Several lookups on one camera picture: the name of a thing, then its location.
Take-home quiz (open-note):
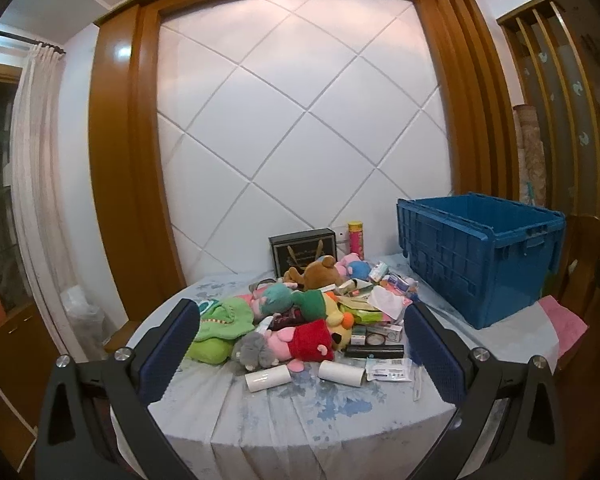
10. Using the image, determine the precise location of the wooden slat screen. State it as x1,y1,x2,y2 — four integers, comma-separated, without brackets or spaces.
497,0,600,216

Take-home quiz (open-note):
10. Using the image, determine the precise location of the white tissue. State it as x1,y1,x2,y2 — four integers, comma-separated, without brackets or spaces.
367,285,406,321

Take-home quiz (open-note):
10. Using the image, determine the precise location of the long black box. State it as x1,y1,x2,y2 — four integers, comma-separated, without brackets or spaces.
344,344,406,359

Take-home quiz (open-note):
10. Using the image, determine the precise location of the black gift box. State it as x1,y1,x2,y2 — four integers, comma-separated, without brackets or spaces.
268,228,337,277

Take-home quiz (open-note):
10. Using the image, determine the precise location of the yellow-green wipes pack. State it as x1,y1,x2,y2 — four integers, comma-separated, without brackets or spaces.
350,309,386,325

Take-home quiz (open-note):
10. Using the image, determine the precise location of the pink cloth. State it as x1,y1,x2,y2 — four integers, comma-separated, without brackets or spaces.
537,296,588,371

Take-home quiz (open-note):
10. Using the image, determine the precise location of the rolled carpet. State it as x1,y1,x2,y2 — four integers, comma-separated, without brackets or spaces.
512,104,548,206

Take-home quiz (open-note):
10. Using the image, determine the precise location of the white plastic bag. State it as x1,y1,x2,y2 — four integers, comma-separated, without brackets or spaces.
60,284,106,361

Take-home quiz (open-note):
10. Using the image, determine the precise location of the pile of small packets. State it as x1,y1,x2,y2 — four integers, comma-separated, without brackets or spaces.
325,260,421,348

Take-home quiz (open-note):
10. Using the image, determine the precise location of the white paper roll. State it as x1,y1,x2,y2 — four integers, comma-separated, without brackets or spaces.
245,367,291,393
318,360,366,385

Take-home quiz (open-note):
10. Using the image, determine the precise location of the wooden chair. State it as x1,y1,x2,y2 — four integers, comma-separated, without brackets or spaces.
560,212,600,311

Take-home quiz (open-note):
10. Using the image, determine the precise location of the pink and blue plush toy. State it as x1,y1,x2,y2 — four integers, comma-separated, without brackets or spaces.
337,252,373,281

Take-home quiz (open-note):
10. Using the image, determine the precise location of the wooden wall frame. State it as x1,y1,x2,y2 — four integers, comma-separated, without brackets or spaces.
92,0,521,323

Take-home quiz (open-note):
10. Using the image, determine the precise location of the blue plastic crate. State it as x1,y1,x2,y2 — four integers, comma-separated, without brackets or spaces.
396,192,567,330

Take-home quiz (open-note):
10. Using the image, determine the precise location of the white blue flat packet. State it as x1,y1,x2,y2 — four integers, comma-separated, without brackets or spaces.
365,357,413,382

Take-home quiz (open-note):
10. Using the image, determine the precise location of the yellow plush toy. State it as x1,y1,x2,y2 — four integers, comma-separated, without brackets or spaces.
322,296,355,352

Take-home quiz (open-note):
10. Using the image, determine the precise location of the wooden cabinet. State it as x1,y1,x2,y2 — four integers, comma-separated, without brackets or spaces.
0,300,51,471

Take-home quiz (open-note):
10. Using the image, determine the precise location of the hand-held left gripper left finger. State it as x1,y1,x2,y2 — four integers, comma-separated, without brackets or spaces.
34,299,201,480

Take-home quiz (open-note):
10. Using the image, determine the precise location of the pink yellow cylinder can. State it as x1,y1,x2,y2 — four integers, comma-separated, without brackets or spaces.
348,220,365,256

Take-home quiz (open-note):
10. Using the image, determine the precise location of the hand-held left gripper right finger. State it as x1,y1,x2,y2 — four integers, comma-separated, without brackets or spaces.
404,301,566,480

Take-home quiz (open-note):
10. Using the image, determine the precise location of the pink pig plush red shirt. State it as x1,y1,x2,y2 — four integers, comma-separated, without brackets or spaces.
265,319,337,373

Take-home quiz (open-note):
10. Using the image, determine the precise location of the grey plush mouse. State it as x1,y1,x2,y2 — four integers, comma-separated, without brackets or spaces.
231,332,281,372

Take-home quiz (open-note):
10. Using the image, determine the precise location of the light blue floral tablecloth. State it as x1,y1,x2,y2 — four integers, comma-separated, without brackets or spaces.
110,252,571,480

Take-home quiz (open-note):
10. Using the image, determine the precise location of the brown teddy bear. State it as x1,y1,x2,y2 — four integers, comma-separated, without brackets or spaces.
283,255,351,292

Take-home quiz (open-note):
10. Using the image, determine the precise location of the dark curtain rod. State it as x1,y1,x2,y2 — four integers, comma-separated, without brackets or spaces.
0,30,66,53

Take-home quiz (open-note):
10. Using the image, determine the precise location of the white curtain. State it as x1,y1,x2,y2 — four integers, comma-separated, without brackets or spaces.
10,42,88,361

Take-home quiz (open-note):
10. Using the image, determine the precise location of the teal round plush doll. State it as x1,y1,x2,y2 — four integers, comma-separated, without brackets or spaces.
250,282,331,323

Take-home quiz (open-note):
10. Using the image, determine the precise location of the green plush toy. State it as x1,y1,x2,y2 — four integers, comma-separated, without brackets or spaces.
185,296,256,363

